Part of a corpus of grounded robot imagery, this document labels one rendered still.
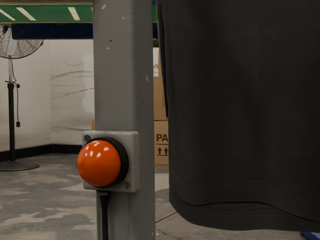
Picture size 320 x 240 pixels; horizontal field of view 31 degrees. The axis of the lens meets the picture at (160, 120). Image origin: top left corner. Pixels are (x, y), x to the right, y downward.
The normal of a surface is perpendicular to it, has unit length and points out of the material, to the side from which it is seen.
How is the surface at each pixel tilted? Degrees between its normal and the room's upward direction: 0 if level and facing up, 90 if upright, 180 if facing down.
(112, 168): 99
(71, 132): 90
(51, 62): 90
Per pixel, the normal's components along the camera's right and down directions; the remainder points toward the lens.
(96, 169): 0.07, 0.22
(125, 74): -0.43, 0.05
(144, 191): 0.90, 0.01
